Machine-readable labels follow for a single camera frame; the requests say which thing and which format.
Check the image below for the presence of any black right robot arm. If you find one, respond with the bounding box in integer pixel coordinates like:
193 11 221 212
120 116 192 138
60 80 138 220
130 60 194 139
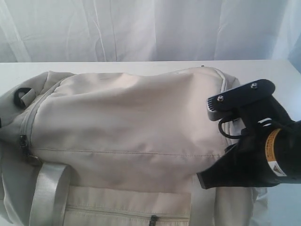
197 96 301 189

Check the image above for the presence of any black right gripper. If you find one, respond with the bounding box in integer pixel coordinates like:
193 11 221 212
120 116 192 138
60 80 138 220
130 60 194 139
197 97 294 189

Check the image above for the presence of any beige duffel bag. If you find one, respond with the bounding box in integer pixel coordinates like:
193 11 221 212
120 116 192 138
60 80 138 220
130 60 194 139
0 67 270 226

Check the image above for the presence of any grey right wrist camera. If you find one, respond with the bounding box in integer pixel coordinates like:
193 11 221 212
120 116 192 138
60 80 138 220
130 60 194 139
206 79 276 121

